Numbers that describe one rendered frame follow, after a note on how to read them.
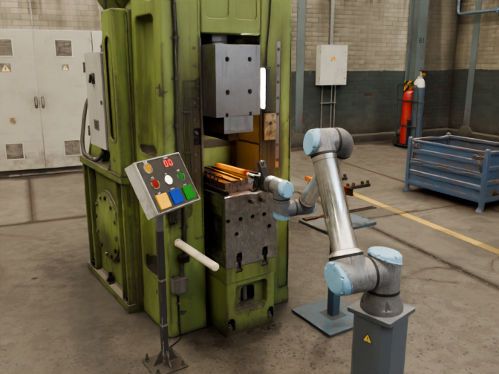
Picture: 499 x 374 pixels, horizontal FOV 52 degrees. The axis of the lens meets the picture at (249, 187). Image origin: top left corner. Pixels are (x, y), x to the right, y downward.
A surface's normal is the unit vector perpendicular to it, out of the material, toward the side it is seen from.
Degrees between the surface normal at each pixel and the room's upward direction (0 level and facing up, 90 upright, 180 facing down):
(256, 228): 90
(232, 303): 89
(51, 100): 90
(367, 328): 90
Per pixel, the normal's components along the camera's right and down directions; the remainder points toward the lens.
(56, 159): 0.43, 0.22
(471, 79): -0.92, 0.10
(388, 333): -0.02, 0.25
